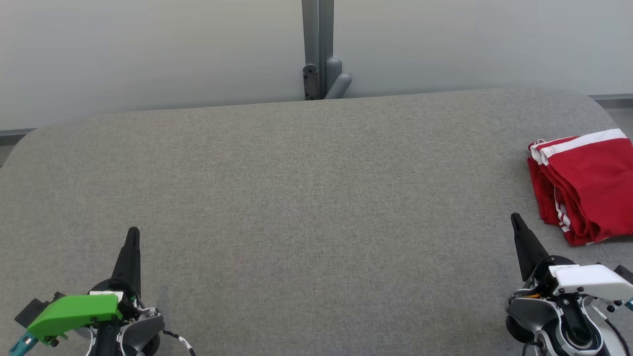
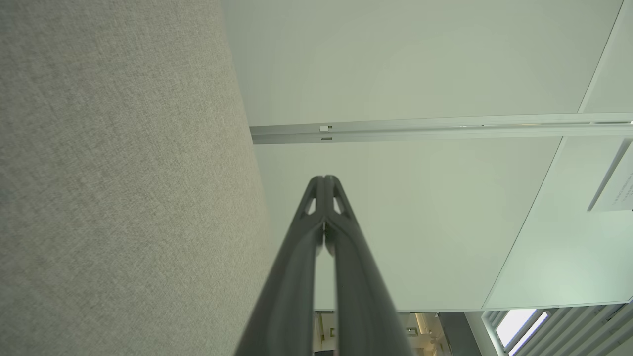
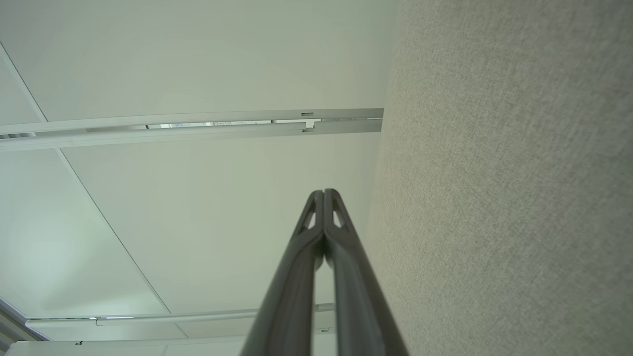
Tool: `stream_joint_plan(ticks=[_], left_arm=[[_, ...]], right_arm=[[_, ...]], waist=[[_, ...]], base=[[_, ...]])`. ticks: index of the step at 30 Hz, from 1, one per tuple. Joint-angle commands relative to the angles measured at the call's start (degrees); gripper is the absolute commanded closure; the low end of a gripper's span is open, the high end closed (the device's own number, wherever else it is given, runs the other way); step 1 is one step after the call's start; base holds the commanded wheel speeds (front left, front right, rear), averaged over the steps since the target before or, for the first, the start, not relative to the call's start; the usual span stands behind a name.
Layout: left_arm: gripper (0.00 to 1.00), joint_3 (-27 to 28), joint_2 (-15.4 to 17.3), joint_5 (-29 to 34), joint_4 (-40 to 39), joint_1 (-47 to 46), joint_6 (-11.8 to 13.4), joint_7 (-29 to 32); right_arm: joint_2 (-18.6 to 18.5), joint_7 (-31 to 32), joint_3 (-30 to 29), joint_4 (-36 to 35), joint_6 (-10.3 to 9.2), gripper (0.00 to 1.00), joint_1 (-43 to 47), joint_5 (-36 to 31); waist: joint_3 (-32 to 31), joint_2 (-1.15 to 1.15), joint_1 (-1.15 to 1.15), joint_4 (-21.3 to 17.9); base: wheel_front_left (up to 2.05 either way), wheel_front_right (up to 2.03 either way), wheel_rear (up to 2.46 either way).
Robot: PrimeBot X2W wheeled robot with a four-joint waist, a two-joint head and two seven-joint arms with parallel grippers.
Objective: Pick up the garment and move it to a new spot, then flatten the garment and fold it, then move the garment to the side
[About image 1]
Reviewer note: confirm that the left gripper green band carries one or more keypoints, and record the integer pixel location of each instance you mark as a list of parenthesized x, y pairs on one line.
[(74, 314)]

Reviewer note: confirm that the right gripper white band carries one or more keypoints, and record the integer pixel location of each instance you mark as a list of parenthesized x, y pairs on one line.
[(588, 282)]

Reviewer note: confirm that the red garment with white band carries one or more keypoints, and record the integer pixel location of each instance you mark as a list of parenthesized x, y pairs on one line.
[(598, 173)]

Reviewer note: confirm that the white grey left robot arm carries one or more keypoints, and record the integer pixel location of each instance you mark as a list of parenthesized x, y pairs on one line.
[(138, 336)]

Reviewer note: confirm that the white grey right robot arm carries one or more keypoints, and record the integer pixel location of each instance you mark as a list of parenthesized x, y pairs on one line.
[(568, 326)]

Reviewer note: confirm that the right wrist teal connector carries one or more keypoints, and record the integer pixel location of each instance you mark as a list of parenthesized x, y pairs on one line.
[(629, 304)]

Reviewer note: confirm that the wrist teal connector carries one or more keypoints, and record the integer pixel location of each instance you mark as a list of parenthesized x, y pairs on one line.
[(22, 343), (629, 304)]

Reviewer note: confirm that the left wrist teal connector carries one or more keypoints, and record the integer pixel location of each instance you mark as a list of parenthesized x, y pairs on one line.
[(22, 343)]

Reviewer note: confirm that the grey rounded partition foot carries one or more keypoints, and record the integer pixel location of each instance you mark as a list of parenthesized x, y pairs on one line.
[(338, 84)]

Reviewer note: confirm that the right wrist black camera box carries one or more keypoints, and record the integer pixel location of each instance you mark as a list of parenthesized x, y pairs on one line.
[(625, 273)]

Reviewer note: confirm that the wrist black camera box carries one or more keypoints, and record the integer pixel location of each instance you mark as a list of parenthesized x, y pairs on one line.
[(625, 273), (32, 309)]

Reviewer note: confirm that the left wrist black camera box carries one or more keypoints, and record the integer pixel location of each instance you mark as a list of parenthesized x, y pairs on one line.
[(32, 309)]

